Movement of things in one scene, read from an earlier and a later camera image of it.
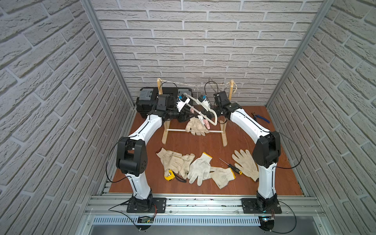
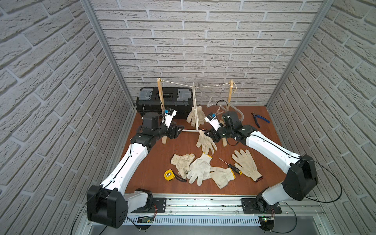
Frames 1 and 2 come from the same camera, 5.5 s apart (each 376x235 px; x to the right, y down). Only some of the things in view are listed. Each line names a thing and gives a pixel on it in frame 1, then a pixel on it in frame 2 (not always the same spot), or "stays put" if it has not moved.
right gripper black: (206, 113) → (212, 133)
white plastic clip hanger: (199, 113) → (195, 105)
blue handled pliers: (256, 116) stays put
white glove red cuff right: (248, 165) stays put
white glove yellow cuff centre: (200, 169) stays put
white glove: (176, 162) → (206, 143)
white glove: (184, 161) stays put
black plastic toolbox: (147, 100) stays put
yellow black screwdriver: (236, 170) stays put
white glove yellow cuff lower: (222, 176) stays put
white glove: (196, 126) → (201, 116)
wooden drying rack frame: (223, 123) stays put
